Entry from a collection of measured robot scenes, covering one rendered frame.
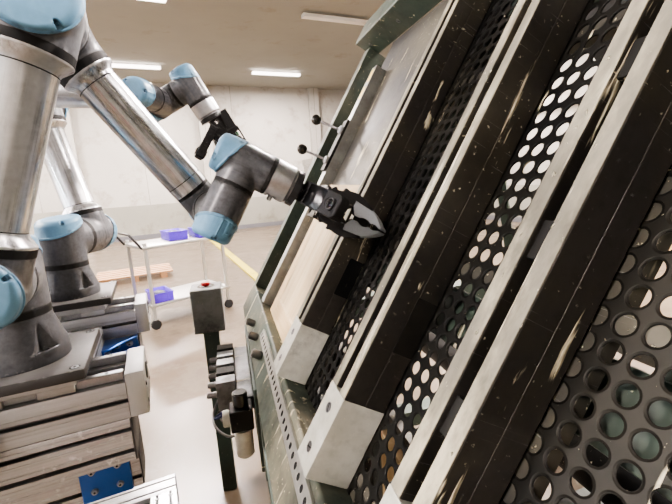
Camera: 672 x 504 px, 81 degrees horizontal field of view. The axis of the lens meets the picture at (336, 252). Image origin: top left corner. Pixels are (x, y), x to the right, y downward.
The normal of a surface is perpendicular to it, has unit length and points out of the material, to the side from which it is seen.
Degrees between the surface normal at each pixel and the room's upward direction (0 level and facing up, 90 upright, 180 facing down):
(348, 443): 90
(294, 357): 90
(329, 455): 90
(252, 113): 90
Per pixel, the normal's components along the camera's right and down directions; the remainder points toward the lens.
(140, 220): 0.42, 0.14
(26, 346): 0.69, -0.22
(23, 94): 0.71, 0.18
